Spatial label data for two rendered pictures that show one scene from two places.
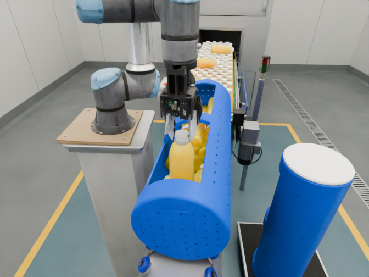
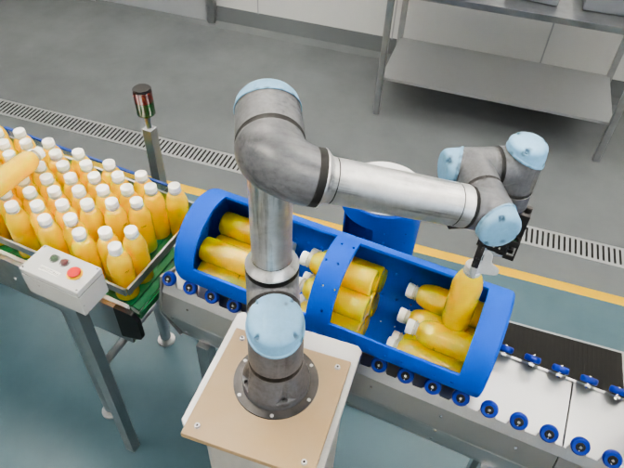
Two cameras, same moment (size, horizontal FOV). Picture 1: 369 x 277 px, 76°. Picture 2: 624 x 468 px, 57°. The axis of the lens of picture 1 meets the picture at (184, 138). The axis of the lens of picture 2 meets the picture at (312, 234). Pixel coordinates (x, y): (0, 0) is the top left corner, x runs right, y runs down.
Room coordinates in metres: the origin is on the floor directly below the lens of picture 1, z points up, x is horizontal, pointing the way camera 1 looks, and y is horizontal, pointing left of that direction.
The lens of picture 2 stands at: (0.68, 0.96, 2.31)
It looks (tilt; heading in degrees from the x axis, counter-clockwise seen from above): 45 degrees down; 283
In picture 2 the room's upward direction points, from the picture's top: 3 degrees clockwise
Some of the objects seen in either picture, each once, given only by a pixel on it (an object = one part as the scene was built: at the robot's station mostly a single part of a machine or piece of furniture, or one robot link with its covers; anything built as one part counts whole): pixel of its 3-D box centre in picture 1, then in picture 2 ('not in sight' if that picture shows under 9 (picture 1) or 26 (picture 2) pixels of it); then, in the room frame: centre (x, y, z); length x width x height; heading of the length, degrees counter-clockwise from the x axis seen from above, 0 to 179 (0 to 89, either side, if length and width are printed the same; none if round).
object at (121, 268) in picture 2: not in sight; (122, 271); (1.48, 0.00, 1.00); 0.07 x 0.07 x 0.19
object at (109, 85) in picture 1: (109, 87); (275, 332); (0.90, 0.30, 1.33); 0.13 x 0.12 x 0.14; 111
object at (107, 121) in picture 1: (111, 113); (276, 368); (0.90, 0.31, 1.21); 0.15 x 0.15 x 0.10
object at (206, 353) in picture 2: not in sight; (213, 389); (1.27, -0.06, 0.31); 0.06 x 0.06 x 0.63; 80
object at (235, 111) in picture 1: (237, 117); not in sight; (1.34, -0.34, 0.95); 0.10 x 0.07 x 0.10; 80
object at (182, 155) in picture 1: (182, 166); (463, 295); (0.52, 0.01, 1.23); 0.07 x 0.07 x 0.19
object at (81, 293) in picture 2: (168, 89); (64, 279); (1.58, 0.11, 1.05); 0.20 x 0.10 x 0.10; 170
